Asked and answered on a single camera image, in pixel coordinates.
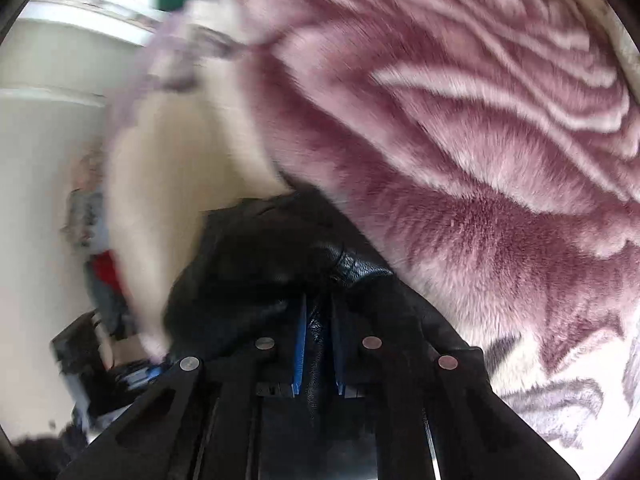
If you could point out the floral purple blanket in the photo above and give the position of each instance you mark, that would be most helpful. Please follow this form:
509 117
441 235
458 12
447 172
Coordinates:
450 160

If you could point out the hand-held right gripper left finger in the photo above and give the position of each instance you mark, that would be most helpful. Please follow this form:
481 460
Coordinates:
300 350

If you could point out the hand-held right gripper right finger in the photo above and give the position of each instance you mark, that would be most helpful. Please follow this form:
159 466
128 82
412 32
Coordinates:
338 360

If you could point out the white wardrobe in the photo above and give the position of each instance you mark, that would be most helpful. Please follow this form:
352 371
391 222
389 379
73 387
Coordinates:
50 160

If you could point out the black leather jacket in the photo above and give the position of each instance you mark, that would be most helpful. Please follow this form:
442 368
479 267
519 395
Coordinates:
260 260

